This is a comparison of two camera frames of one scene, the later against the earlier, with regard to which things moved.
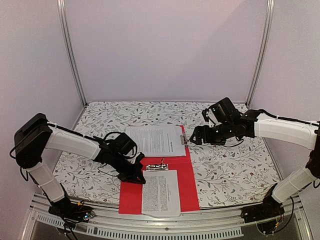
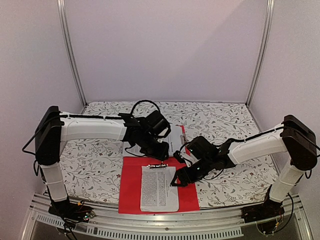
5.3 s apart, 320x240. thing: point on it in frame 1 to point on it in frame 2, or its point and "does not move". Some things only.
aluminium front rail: [224, 223] does not move
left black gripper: [132, 177] to [162, 154]
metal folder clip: [183, 139] does not move
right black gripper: [198, 131] to [182, 177]
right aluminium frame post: [259, 66] does not move
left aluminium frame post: [62, 11] does not move
